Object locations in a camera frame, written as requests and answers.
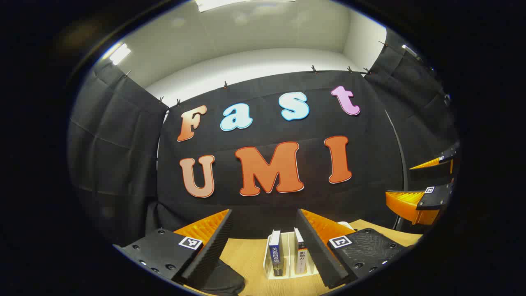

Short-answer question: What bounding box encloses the row of black cloth clips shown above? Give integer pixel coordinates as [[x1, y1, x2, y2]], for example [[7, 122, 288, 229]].
[[122, 64, 373, 106]]

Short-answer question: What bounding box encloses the blue cover book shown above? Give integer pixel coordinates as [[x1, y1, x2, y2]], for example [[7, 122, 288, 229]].
[[268, 230, 284, 277]]

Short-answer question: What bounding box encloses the white bookshelf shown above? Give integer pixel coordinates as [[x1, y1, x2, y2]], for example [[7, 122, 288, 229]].
[[263, 221, 358, 281]]

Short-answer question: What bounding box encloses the ceiling light panel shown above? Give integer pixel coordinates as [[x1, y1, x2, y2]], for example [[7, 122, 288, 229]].
[[195, 0, 296, 13], [108, 43, 132, 66]]

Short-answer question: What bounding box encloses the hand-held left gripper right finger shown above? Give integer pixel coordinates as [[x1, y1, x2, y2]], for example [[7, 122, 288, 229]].
[[296, 208, 416, 289]]

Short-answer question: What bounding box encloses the portrait cover book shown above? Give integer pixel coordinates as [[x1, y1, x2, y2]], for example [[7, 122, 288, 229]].
[[293, 228, 308, 275]]

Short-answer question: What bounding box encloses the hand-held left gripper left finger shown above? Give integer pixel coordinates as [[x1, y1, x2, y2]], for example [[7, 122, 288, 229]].
[[117, 209, 234, 287]]

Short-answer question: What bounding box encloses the black schoolbag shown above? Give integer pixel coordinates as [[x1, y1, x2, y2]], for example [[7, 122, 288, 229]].
[[181, 258, 246, 296]]

